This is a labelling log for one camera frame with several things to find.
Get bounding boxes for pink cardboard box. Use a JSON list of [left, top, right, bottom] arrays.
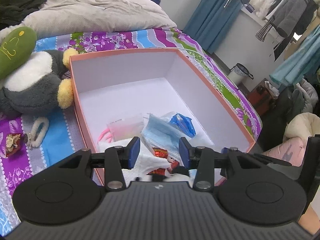
[[69, 48, 256, 187]]

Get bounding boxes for grey puffer jacket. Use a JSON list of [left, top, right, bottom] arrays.
[[282, 79, 320, 126]]

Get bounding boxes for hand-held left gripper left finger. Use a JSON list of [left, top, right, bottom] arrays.
[[58, 137, 140, 191]]

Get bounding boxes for cream cushion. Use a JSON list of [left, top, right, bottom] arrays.
[[282, 112, 320, 146]]

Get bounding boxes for blue curtain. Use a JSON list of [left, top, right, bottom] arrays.
[[184, 0, 247, 54]]

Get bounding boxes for hanging teal garment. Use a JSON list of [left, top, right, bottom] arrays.
[[269, 25, 320, 87]]

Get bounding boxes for purple patterned bed sheet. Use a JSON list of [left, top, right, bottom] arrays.
[[0, 26, 262, 230]]

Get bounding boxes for grey jacket with striped cuff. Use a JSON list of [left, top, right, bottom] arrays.
[[255, 0, 318, 41]]

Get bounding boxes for green plush toy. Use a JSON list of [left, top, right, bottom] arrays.
[[0, 26, 37, 81]]

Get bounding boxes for blue plastic packet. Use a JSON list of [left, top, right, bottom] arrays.
[[169, 114, 196, 138]]

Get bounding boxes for white fluffy scrunchie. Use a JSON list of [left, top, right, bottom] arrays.
[[29, 118, 50, 148]]

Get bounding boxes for red snack packet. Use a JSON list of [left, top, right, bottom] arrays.
[[147, 147, 181, 176]]

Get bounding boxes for person's right hand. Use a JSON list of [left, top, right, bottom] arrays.
[[297, 201, 320, 236]]

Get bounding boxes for red brown box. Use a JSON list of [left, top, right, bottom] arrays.
[[246, 79, 279, 117]]

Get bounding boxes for blue face mask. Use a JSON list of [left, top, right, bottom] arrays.
[[141, 114, 186, 161]]

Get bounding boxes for grey white penguin plush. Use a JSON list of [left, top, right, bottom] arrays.
[[0, 48, 79, 116]]

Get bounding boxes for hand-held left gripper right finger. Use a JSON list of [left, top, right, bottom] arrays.
[[178, 137, 269, 190]]

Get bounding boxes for clear packet with pink contents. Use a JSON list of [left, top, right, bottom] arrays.
[[107, 115, 145, 141]]

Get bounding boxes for white waste bin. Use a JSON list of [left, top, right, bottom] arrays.
[[229, 63, 254, 86]]

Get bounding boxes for black clothing pile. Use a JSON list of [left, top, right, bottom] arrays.
[[0, 0, 48, 31]]

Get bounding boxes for hanging white garment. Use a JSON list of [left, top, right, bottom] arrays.
[[250, 0, 278, 19]]

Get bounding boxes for small panda plush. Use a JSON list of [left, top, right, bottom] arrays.
[[150, 167, 194, 188]]

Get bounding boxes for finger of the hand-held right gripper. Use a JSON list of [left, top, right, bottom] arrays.
[[249, 152, 293, 167]]

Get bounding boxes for pink blanket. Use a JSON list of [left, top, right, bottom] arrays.
[[262, 137, 310, 167]]

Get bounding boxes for small figurine keychain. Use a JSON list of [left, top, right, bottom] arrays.
[[5, 132, 28, 157]]

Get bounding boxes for grey duvet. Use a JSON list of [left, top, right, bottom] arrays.
[[21, 0, 177, 41]]

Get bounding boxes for white tissue paper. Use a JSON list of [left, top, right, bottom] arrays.
[[99, 140, 171, 181]]

